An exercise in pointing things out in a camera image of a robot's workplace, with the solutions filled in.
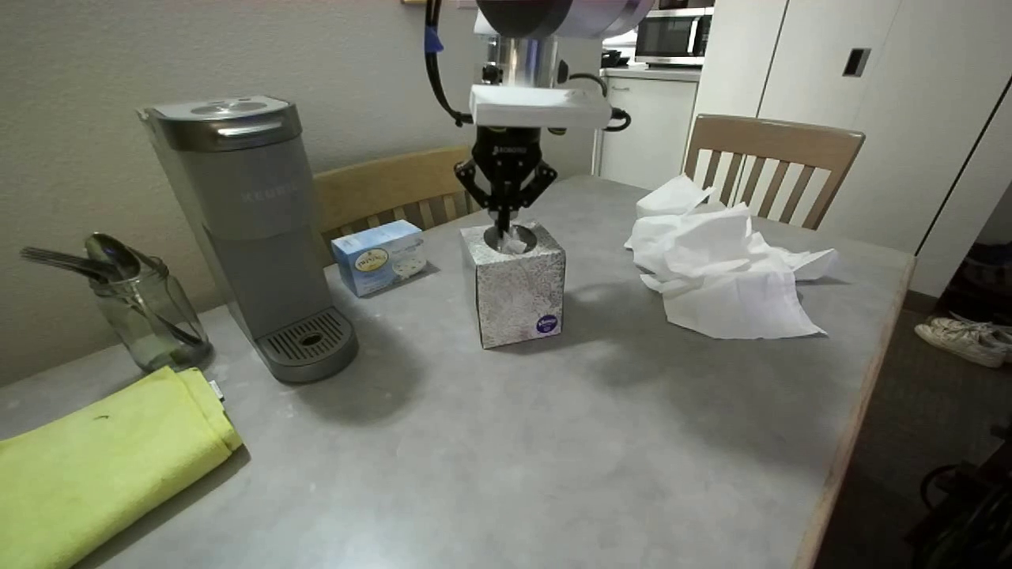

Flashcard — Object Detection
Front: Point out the white sneaker on floor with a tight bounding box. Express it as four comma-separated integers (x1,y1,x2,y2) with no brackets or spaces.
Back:
913,315,1012,367

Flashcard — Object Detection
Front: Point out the wooden chair by wall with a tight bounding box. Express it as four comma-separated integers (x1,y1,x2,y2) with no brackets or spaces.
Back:
316,145,473,238

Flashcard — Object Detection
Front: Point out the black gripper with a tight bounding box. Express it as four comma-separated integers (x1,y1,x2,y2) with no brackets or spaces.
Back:
452,127,558,240

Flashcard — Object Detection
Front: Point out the lime green folded cloth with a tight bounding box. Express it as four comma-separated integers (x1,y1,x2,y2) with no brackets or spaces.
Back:
0,367,242,569

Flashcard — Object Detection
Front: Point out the wooden slatted chair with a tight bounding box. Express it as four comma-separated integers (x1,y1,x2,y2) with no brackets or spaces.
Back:
683,112,863,230

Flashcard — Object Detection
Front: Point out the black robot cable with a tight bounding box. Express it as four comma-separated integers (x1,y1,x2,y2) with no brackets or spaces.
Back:
419,0,473,129

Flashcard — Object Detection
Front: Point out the white kitchen cabinet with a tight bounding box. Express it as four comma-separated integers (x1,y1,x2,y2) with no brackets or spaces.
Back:
598,76,697,188

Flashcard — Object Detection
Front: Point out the clear glass pitcher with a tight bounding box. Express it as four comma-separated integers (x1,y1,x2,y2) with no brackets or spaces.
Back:
23,230,212,368

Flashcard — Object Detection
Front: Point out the small blue cardboard box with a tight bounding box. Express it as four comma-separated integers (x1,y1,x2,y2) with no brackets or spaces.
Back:
331,220,431,298

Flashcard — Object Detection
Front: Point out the microwave oven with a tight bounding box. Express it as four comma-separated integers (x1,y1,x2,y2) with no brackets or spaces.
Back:
635,6,714,66

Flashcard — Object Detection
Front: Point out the grey single-serve coffee maker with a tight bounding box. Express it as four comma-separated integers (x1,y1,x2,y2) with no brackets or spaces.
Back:
140,93,358,384

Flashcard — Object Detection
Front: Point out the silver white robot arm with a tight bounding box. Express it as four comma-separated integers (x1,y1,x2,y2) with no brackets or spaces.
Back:
454,0,654,238

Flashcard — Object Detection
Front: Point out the pile of white tissues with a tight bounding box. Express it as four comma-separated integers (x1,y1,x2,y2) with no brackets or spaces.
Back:
625,174,837,341

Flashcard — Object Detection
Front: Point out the grey cube tissue box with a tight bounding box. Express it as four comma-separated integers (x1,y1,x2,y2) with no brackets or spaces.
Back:
460,223,566,346

